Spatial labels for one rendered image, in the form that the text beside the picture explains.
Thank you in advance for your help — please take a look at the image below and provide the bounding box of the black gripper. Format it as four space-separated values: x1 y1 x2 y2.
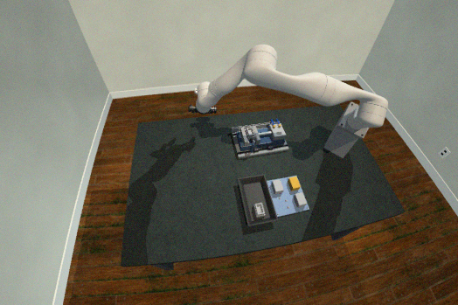
188 105 217 114

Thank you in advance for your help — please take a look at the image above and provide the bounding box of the small yellow block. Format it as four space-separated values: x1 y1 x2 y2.
288 177 301 191

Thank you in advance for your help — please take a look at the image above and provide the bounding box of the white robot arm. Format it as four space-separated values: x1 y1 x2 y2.
194 45 388 129

